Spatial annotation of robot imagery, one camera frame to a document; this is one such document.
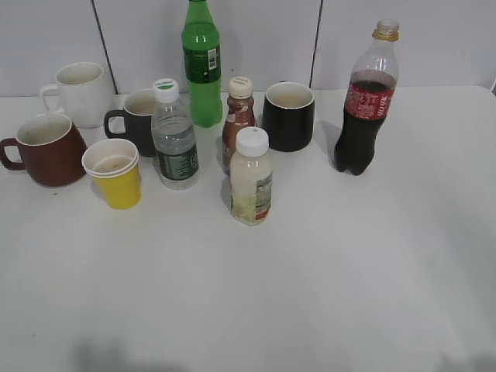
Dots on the cola bottle red label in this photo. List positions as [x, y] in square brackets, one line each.
[371, 88]

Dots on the dark red ceramic mug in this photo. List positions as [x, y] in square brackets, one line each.
[49, 147]

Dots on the black cup white interior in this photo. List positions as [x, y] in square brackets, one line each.
[288, 116]

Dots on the yellow paper cup stack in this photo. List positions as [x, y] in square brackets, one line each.
[113, 166]

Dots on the milky juice bottle white cap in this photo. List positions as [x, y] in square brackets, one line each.
[251, 175]

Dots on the brown drink bottle cream cap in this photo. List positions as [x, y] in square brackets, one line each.
[240, 115]

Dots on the clear water bottle green label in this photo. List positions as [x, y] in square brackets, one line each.
[173, 137]

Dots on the green soda bottle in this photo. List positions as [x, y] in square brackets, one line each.
[202, 62]

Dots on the white ceramic mug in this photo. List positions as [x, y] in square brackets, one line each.
[83, 91]

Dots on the dark grey handled mug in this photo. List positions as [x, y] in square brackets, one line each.
[137, 112]

